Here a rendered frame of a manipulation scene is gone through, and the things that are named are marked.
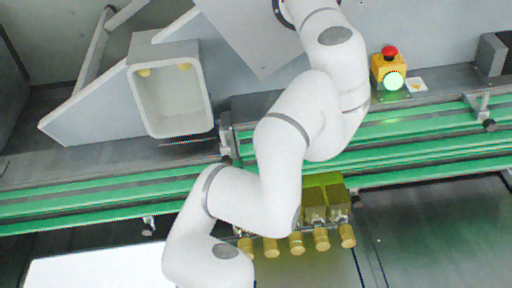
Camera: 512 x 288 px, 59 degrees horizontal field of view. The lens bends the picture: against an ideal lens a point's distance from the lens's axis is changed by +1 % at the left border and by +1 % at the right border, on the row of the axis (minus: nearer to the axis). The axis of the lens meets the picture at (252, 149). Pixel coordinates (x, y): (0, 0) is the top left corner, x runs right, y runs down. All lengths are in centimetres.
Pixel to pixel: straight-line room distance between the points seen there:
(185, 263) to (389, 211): 80
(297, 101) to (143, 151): 67
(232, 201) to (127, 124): 70
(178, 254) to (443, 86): 83
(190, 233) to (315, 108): 26
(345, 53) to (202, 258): 39
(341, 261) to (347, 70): 56
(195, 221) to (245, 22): 52
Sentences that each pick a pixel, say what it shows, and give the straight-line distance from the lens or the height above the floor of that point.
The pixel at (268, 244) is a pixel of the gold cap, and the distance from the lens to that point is 104.
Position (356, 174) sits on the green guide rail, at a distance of 125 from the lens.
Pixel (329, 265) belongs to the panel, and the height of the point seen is 113.
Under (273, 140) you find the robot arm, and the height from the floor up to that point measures 128.
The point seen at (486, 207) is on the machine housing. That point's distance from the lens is 140.
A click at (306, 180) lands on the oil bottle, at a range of 114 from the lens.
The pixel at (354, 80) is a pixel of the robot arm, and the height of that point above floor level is 112.
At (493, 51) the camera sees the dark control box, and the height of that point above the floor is 83.
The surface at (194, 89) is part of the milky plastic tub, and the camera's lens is 119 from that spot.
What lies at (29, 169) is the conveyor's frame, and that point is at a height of 83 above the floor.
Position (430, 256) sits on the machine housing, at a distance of 127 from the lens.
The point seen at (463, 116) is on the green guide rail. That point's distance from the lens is 119.
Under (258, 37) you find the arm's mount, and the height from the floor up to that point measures 81.
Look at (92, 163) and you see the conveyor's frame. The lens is 130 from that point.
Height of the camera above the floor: 175
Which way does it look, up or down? 47 degrees down
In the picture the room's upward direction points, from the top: 173 degrees clockwise
